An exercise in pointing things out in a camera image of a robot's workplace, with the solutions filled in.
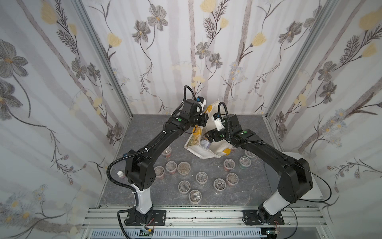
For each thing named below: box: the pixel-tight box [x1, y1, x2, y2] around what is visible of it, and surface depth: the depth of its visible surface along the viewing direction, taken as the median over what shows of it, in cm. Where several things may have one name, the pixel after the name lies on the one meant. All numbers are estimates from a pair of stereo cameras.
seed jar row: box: [195, 171, 209, 185], surface depth 84 cm
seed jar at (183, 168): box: [177, 161, 191, 176], surface depth 88 cm
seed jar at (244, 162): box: [238, 155, 252, 170], surface depth 90 cm
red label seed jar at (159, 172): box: [154, 165, 166, 180], surface depth 86 cm
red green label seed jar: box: [178, 180, 191, 194], surface depth 80 cm
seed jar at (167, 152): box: [161, 145, 172, 159], surface depth 95 cm
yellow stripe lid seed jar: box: [212, 177, 227, 192], surface depth 81 cm
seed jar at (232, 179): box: [225, 172, 239, 187], surface depth 83 cm
